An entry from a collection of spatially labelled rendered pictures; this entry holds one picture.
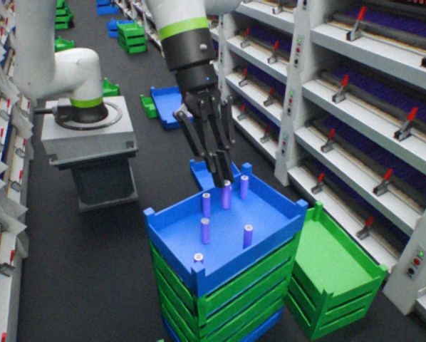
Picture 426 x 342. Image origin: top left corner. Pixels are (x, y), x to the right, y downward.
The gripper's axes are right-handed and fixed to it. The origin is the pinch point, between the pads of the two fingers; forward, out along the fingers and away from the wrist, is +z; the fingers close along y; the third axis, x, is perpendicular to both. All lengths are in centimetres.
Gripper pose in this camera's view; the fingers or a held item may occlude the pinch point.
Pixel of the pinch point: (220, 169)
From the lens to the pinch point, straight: 66.3
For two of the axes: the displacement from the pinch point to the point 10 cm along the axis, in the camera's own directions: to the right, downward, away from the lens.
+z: 2.6, 9.2, 2.8
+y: -8.0, 3.7, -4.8
